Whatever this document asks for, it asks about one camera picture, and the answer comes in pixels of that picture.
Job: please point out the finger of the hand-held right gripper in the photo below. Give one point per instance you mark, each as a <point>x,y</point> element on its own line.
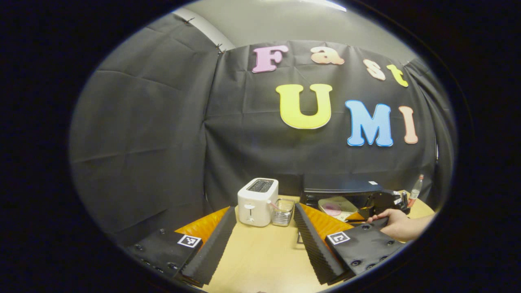
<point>358,216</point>

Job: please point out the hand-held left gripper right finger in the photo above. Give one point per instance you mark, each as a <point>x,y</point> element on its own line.
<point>315,244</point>

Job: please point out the black backdrop cloth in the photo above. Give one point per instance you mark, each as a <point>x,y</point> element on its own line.
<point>163,142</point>

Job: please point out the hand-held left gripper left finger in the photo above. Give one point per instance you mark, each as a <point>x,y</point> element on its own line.
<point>213,248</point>

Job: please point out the black electric oven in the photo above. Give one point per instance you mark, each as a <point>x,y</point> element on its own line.
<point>342,186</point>

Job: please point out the white toaster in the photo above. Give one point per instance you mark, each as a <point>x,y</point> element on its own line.
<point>256,203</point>

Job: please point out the pink striped straw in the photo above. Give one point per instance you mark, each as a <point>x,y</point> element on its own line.
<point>273,206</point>

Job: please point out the cream food tray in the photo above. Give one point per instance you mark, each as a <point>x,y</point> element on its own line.
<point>346,205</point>

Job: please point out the clear bottle with red label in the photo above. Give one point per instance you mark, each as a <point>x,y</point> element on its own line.
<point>415,193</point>

